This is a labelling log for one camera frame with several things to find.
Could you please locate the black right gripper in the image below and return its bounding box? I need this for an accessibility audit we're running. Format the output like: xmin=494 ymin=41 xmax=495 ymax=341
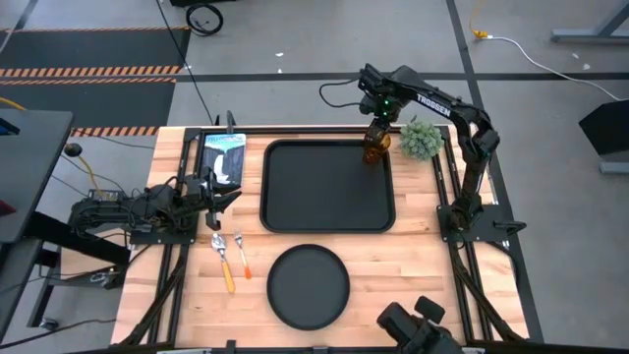
xmin=357 ymin=63 xmax=405 ymax=143

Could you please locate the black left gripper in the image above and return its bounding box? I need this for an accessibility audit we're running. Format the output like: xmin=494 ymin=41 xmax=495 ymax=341
xmin=184 ymin=166 xmax=244 ymax=232

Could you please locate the amber translucent cup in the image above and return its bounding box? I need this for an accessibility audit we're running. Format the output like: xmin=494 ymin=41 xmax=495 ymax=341
xmin=362 ymin=126 xmax=393 ymax=165

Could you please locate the black rectangular tray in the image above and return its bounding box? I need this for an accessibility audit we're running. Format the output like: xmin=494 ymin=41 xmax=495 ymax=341
xmin=258 ymin=139 xmax=397 ymax=235

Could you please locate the black round plate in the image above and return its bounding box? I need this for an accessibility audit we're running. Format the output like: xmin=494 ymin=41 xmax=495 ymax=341
xmin=266 ymin=243 xmax=352 ymax=331

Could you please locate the green artificial plant ball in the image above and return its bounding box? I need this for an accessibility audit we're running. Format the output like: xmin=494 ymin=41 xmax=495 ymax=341
xmin=398 ymin=117 xmax=445 ymax=162

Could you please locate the waterfall picture book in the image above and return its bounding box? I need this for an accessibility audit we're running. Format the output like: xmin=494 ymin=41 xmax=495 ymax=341
xmin=200 ymin=132 xmax=248 ymax=190

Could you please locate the black hazard-striped floor mat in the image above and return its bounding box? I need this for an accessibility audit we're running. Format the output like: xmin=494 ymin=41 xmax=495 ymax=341
xmin=0 ymin=77 xmax=178 ymax=139
xmin=0 ymin=26 xmax=193 ymax=79

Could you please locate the dark grey side desk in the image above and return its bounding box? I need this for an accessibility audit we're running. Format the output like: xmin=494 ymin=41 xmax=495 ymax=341
xmin=0 ymin=108 xmax=76 ymax=246

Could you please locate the black angular stand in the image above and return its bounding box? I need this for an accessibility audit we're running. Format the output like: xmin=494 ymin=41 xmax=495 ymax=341
xmin=578 ymin=98 xmax=629 ymax=158

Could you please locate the grey metal table leg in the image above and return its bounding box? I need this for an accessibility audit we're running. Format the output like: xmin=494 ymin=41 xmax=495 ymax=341
xmin=550 ymin=0 xmax=629 ymax=46

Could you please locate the fork with orange handle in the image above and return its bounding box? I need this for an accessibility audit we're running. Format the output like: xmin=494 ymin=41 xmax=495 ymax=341
xmin=233 ymin=230 xmax=254 ymax=281

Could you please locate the spoon with yellow handle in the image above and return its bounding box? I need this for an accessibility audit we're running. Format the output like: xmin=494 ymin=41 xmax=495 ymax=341
xmin=211 ymin=232 xmax=237 ymax=295

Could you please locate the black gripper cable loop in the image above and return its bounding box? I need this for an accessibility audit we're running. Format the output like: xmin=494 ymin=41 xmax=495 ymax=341
xmin=318 ymin=77 xmax=365 ymax=109

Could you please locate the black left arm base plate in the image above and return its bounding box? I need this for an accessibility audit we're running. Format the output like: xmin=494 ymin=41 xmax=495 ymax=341
xmin=128 ymin=226 xmax=199 ymax=246

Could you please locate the black metal table frame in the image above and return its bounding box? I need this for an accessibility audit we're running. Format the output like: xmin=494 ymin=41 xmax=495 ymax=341
xmin=116 ymin=123 xmax=531 ymax=354

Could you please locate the yellow cable by desk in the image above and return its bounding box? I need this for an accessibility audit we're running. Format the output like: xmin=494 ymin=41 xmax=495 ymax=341
xmin=78 ymin=155 xmax=110 ymax=199

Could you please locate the yellow cable with plug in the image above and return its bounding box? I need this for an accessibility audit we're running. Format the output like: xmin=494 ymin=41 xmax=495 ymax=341
xmin=468 ymin=0 xmax=490 ymax=40

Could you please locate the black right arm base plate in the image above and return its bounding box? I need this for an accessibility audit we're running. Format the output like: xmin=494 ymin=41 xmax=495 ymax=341
xmin=436 ymin=203 xmax=528 ymax=244

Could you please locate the long black floor cable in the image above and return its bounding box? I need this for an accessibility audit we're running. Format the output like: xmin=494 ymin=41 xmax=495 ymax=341
xmin=154 ymin=0 xmax=218 ymax=126

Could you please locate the white floor cable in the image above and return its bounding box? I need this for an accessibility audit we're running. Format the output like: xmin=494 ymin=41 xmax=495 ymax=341
xmin=486 ymin=34 xmax=629 ymax=103

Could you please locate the coiled black cable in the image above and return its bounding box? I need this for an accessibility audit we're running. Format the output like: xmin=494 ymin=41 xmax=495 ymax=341
xmin=185 ymin=3 xmax=225 ymax=37

